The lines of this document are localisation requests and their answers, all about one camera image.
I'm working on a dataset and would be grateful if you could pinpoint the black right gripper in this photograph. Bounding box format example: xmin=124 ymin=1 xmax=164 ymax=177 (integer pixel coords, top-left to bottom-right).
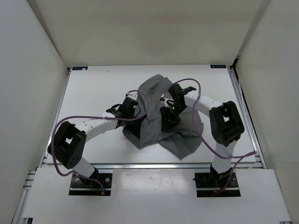
xmin=160 ymin=102 xmax=188 ymax=132

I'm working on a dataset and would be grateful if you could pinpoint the grey pleated skirt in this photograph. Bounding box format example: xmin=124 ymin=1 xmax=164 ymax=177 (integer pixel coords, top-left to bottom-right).
xmin=123 ymin=74 xmax=204 ymax=161

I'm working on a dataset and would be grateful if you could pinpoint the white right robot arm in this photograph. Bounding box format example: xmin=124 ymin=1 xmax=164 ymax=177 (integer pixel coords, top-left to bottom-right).
xmin=160 ymin=84 xmax=245 ymax=187

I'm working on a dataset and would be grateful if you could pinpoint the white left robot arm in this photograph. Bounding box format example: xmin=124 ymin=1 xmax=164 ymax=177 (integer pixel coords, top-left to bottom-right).
xmin=48 ymin=107 xmax=146 ymax=187

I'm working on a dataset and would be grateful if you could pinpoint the blue corner label right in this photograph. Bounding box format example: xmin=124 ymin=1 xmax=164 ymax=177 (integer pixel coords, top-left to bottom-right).
xmin=210 ymin=64 xmax=227 ymax=69

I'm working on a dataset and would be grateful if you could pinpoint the blue corner label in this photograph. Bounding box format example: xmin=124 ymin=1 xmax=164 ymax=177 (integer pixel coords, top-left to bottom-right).
xmin=72 ymin=66 xmax=88 ymax=70
xmin=210 ymin=64 xmax=227 ymax=69

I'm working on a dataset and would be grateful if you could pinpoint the blue corner label left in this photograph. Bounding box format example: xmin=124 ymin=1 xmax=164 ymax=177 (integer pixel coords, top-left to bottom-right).
xmin=72 ymin=66 xmax=88 ymax=70

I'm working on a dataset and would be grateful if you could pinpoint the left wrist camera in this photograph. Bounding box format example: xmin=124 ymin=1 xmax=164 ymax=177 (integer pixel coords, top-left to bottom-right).
xmin=118 ymin=93 xmax=138 ymax=119

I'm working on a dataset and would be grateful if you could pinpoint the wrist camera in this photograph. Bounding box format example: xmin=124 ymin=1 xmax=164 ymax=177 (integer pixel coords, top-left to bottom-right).
xmin=118 ymin=93 xmax=138 ymax=119
xmin=167 ymin=84 xmax=185 ymax=106

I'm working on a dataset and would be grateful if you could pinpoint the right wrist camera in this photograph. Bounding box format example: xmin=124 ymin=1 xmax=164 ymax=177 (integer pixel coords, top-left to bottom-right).
xmin=167 ymin=84 xmax=185 ymax=106

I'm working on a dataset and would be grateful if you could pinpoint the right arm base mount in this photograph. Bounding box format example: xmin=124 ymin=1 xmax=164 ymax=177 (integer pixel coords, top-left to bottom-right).
xmin=193 ymin=173 xmax=241 ymax=198

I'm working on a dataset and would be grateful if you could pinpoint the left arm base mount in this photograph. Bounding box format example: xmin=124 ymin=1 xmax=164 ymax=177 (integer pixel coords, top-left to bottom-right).
xmin=69 ymin=173 xmax=113 ymax=196

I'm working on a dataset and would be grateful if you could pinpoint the aluminium left side rail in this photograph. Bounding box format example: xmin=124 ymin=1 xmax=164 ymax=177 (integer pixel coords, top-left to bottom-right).
xmin=38 ymin=67 xmax=72 ymax=168

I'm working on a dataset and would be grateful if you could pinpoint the aluminium table edge rail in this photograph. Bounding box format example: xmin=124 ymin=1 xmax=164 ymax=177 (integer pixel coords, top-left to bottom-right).
xmin=39 ymin=161 xmax=263 ymax=169

